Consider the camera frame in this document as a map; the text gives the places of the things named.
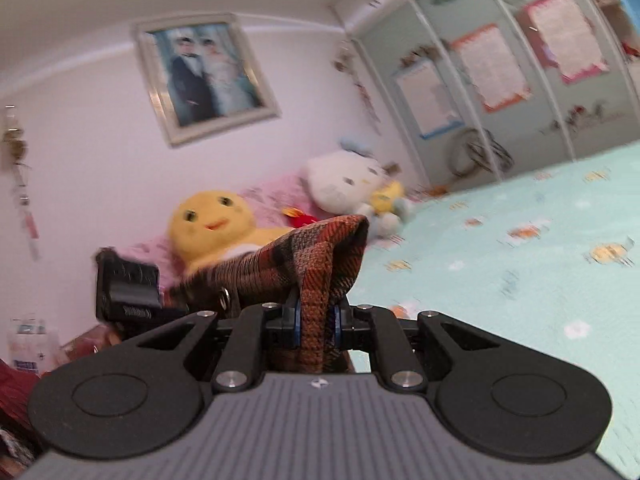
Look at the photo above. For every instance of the white kitty plush toy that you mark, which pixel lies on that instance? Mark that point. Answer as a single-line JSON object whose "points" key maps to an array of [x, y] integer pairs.
{"points": [[352, 181]]}

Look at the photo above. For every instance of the blue bordered paper poster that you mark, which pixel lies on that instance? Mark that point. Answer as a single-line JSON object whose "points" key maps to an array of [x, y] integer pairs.
{"points": [[428, 99]]}

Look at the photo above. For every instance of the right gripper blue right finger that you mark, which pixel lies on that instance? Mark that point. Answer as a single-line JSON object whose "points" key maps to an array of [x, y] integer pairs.
{"points": [[342, 324]]}

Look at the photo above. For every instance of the framed wedding photo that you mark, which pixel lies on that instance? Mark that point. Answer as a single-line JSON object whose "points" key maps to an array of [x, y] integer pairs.
{"points": [[202, 76]]}

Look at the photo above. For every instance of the pink bordered paper poster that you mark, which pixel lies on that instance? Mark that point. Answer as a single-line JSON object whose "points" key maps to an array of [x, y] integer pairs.
{"points": [[563, 38]]}

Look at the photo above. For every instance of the yellow plush duck toy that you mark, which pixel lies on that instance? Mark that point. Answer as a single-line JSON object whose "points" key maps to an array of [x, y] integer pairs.
{"points": [[214, 226]]}

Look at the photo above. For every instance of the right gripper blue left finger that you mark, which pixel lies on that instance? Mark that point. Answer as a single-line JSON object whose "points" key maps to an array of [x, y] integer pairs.
{"points": [[292, 320]]}

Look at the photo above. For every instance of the light green quilted bedspread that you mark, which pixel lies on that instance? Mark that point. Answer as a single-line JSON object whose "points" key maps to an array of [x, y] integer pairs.
{"points": [[549, 260]]}

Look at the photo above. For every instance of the red plaid jacket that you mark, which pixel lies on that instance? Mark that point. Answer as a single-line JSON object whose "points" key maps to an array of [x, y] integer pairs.
{"points": [[321, 261]]}

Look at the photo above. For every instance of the mirrored sliding wardrobe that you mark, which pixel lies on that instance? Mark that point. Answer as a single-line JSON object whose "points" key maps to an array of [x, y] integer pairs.
{"points": [[558, 123]]}

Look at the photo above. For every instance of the orange bordered paper poster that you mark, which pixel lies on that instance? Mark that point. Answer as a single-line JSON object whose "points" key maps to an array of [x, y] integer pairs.
{"points": [[492, 68]]}

